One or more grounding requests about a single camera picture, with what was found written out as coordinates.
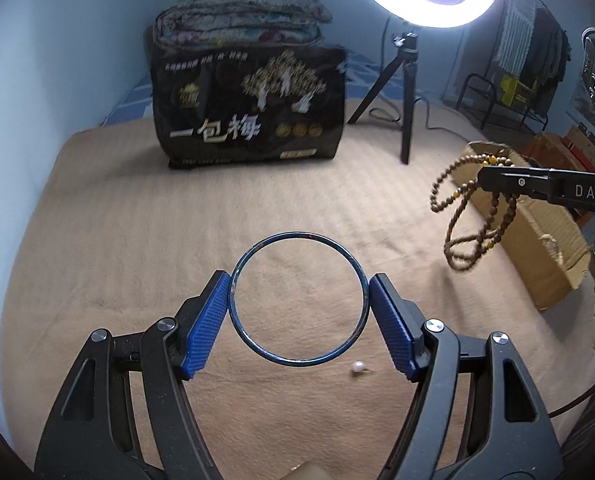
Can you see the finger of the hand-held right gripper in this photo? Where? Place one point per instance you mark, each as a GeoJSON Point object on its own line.
{"type": "Point", "coordinates": [512, 181]}

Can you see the tan blurred object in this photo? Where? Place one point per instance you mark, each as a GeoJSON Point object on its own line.
{"type": "Point", "coordinates": [310, 472]}

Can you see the cardboard box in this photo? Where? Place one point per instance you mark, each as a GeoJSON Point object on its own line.
{"type": "Point", "coordinates": [537, 240]}

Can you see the black printed bag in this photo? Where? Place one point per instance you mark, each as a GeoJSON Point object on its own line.
{"type": "Point", "coordinates": [217, 110]}

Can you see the orange cardboard carton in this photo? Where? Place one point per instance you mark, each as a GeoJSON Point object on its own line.
{"type": "Point", "coordinates": [572, 152]}

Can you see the folded floral quilt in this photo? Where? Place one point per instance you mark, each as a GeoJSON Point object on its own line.
{"type": "Point", "coordinates": [237, 15]}

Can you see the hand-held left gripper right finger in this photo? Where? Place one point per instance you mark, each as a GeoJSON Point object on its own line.
{"type": "Point", "coordinates": [397, 330]}

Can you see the white knitted garment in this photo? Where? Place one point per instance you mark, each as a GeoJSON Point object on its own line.
{"type": "Point", "coordinates": [515, 30]}

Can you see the black low metal rack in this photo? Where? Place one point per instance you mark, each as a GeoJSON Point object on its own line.
{"type": "Point", "coordinates": [470, 80]}

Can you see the black tripod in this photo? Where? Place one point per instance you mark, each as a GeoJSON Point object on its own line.
{"type": "Point", "coordinates": [406, 125]}

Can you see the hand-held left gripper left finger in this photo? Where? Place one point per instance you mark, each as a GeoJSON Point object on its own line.
{"type": "Point", "coordinates": [205, 330]}

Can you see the black clothes rack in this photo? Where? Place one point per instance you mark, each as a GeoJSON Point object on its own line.
{"type": "Point", "coordinates": [542, 7]}

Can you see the yellow box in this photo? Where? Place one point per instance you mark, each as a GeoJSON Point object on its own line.
{"type": "Point", "coordinates": [516, 90]}

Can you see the dark metal bangle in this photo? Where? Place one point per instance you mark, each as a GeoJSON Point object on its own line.
{"type": "Point", "coordinates": [297, 233]}

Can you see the dark hanging clothes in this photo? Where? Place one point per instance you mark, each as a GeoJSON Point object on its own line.
{"type": "Point", "coordinates": [547, 55]}

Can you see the green jade pendant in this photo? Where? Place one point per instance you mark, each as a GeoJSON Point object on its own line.
{"type": "Point", "coordinates": [358, 367]}

